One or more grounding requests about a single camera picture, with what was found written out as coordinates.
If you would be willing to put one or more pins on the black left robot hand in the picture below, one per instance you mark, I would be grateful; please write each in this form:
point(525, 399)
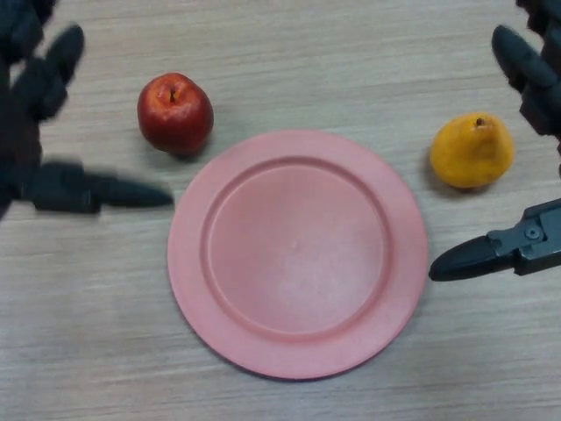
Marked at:
point(57, 188)

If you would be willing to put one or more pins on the pink round plate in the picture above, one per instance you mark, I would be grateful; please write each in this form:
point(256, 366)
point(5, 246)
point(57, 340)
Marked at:
point(298, 256)

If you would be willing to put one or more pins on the red apple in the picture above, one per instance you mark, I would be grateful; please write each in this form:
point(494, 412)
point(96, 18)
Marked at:
point(175, 114)

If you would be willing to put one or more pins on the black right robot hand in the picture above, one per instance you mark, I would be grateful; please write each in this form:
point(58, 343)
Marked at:
point(534, 243)

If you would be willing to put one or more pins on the yellow pear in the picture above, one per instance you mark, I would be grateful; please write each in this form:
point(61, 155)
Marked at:
point(471, 153)

